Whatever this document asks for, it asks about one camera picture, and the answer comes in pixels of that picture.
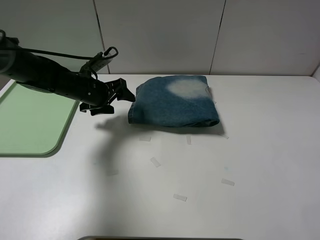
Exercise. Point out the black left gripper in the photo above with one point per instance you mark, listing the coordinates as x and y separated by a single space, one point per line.
101 94

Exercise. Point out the blue children's denim shorts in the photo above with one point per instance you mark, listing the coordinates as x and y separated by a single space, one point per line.
176 101

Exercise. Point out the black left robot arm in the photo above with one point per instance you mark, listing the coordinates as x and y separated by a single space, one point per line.
31 69

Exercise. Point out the light green plastic tray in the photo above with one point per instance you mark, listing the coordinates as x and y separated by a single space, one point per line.
33 123

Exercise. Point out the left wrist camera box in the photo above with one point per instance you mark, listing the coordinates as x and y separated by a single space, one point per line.
95 64

